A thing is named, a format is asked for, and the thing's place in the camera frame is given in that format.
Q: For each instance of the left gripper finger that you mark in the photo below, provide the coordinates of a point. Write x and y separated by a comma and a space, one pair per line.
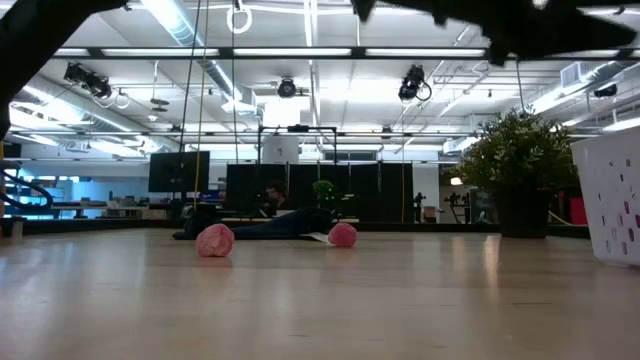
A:
570, 30

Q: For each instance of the white perforated plastic basket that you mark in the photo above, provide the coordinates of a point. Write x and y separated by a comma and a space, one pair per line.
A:
610, 200

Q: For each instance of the small pink ball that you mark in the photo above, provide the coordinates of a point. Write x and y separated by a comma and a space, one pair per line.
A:
215, 241
343, 235

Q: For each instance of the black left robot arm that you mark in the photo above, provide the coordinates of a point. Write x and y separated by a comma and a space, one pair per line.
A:
30, 50

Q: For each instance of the green potted plant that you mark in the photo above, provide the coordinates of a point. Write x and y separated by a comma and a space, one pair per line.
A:
515, 160

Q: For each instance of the red cabinet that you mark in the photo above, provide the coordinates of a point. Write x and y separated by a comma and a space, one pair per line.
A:
579, 212

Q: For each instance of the black partition panels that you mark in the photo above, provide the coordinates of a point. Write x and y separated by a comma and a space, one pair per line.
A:
365, 192

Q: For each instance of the small green background plant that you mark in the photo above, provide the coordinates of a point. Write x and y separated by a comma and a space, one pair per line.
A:
324, 190

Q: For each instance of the white cylindrical column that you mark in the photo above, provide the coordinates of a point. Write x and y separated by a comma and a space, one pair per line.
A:
280, 150

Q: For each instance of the person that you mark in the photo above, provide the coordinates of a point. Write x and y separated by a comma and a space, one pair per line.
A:
276, 196

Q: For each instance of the white cloth tag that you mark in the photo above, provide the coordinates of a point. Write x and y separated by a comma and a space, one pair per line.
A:
317, 236

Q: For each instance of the folded navy cloth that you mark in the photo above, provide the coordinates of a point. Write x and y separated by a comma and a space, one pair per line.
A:
285, 225

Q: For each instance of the black background monitor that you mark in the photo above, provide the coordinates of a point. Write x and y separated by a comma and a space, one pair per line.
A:
175, 172

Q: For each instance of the black overhead camera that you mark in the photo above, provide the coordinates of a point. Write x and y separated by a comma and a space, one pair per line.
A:
287, 88
411, 82
90, 80

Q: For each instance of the black metal gantry frame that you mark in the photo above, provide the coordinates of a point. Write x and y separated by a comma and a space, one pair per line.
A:
300, 128

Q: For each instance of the black metal table frame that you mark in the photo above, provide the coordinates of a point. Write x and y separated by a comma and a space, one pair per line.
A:
400, 226

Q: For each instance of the black overhead frame beam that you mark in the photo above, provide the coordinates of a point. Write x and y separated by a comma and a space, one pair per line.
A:
225, 52

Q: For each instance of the silver ventilation duct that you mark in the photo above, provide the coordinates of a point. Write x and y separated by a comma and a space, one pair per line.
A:
172, 20

